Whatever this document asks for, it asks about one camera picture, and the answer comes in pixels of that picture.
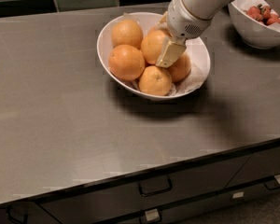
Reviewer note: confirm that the dark drawer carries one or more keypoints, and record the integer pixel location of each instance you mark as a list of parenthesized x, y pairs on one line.
[(25, 213), (228, 197), (260, 165), (129, 198)]

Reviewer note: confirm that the dark upper right drawer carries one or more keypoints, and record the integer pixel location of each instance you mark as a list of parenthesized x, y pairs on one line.
[(260, 165)]

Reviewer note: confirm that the white bowl with oranges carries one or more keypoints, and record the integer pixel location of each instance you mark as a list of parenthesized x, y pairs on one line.
[(104, 47)]

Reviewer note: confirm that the white bowl with strawberries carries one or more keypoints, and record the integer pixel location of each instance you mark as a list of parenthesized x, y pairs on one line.
[(264, 34)]

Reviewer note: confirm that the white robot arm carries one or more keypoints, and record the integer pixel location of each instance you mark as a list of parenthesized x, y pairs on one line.
[(207, 9)]

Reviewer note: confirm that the dark left drawer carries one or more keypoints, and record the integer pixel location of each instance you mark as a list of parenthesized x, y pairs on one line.
[(25, 213)]

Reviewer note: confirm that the dark upper middle drawer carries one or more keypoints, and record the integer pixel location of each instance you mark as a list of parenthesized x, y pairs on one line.
[(129, 198)]

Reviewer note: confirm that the red strawberry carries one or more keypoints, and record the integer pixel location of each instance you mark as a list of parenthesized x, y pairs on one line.
[(265, 12), (254, 13)]

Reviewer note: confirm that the orange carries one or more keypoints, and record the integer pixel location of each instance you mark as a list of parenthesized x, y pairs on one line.
[(151, 45), (126, 62), (181, 68), (127, 32), (155, 81)]

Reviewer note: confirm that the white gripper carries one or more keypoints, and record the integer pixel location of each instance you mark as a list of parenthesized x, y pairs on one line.
[(183, 20)]

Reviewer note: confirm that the dark lower drawer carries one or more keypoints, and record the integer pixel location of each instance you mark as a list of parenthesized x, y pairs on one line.
[(228, 197)]

